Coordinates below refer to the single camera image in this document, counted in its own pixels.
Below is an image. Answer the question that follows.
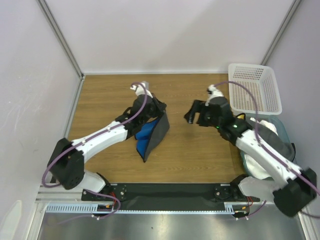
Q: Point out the left aluminium corner post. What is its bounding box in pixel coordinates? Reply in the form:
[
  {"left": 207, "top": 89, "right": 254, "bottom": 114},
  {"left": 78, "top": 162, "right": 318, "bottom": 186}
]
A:
[{"left": 36, "top": 0, "right": 84, "bottom": 80}]

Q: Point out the aluminium corner post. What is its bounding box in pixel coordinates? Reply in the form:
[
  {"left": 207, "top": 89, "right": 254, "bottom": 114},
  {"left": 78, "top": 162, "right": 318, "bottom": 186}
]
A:
[
  {"left": 36, "top": 0, "right": 84, "bottom": 80},
  {"left": 260, "top": 0, "right": 304, "bottom": 66}
]

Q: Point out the grey slotted cable duct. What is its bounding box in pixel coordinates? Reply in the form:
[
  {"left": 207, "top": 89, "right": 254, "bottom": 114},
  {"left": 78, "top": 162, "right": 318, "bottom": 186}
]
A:
[{"left": 45, "top": 203, "right": 245, "bottom": 216}]

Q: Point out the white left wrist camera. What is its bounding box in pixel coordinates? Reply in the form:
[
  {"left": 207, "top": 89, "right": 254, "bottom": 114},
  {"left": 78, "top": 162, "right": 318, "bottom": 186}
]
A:
[{"left": 130, "top": 81, "right": 153, "bottom": 98}]

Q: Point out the yellow towel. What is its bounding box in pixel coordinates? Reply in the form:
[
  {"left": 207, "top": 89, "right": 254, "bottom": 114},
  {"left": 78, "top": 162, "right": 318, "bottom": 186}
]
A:
[{"left": 236, "top": 113, "right": 246, "bottom": 120}]

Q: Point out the blue and grey towel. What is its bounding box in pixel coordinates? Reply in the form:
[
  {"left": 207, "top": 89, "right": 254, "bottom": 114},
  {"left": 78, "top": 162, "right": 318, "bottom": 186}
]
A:
[{"left": 134, "top": 113, "right": 170, "bottom": 163}]

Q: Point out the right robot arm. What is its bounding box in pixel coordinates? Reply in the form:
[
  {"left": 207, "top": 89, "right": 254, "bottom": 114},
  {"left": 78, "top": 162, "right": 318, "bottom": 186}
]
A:
[{"left": 184, "top": 96, "right": 317, "bottom": 217}]

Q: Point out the clear teal plastic bin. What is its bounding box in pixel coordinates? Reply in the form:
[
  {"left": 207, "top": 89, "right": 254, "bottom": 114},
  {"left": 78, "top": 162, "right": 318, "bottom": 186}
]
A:
[{"left": 240, "top": 114, "right": 297, "bottom": 177}]

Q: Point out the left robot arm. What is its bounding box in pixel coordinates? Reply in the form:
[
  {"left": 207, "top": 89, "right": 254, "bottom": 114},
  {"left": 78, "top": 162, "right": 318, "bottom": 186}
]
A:
[{"left": 43, "top": 95, "right": 170, "bottom": 200}]

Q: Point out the white perforated plastic basket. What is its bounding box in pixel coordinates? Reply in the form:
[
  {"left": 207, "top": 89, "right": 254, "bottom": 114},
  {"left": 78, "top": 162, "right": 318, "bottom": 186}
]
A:
[{"left": 228, "top": 63, "right": 283, "bottom": 115}]

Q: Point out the white towel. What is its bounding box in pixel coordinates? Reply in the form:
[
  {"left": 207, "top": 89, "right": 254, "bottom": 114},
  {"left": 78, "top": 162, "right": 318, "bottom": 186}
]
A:
[{"left": 244, "top": 117, "right": 278, "bottom": 180}]

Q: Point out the right aluminium corner post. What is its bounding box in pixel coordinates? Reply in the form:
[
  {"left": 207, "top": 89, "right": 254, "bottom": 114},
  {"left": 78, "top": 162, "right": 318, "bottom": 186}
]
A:
[{"left": 260, "top": 0, "right": 304, "bottom": 66}]

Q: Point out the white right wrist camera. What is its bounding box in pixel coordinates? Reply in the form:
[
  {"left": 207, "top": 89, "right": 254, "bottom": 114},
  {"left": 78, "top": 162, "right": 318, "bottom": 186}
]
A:
[{"left": 206, "top": 84, "right": 224, "bottom": 103}]

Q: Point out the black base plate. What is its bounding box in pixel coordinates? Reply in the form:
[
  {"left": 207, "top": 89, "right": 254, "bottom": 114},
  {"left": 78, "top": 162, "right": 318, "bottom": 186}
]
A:
[{"left": 81, "top": 182, "right": 261, "bottom": 212}]

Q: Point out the aluminium frame rail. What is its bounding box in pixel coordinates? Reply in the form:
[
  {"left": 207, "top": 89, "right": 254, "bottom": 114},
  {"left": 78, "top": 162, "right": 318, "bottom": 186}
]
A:
[{"left": 34, "top": 182, "right": 311, "bottom": 204}]

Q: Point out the dark grey towel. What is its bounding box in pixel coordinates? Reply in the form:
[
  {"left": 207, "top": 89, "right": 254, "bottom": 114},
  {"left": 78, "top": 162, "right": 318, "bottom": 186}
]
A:
[{"left": 258, "top": 126, "right": 296, "bottom": 162}]

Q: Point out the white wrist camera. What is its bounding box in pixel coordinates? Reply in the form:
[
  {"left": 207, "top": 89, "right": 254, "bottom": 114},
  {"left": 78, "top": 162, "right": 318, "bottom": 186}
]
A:
[
  {"left": 206, "top": 84, "right": 224, "bottom": 103},
  {"left": 130, "top": 81, "right": 153, "bottom": 98}
]

